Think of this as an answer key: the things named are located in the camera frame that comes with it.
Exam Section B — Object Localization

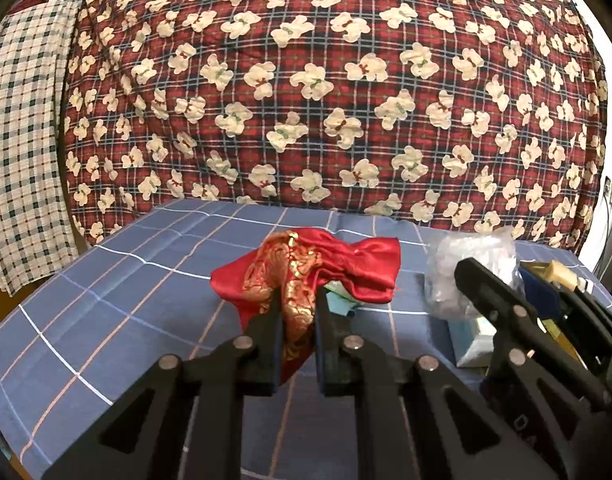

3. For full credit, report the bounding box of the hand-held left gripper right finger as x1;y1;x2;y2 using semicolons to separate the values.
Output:
313;290;559;480

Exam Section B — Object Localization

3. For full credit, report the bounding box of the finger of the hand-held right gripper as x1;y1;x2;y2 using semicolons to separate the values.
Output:
455;257;612;412
517;265;612;377

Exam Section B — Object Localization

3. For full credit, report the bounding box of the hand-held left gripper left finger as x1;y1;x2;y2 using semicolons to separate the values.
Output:
38;287;287;480

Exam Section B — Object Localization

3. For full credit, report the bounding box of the red gold satin cloth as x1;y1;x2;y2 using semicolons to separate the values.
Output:
210;228;403;387

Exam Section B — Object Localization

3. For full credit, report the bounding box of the clear plastic bag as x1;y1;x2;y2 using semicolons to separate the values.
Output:
425;226;525;322

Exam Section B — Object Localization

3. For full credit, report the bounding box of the light blue box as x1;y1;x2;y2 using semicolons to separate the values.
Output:
446;311;499;369

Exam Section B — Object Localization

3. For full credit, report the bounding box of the teal paper item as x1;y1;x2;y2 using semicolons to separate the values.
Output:
323;280;360;319

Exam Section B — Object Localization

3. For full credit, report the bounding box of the blue plaid tablecloth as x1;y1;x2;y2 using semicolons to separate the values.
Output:
0;197;612;480

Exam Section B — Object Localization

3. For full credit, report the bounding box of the red plaid bear print quilt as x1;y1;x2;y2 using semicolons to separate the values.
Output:
56;0;609;257

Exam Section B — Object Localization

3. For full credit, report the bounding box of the white green checked cloth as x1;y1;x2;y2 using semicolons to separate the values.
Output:
0;0;87;299

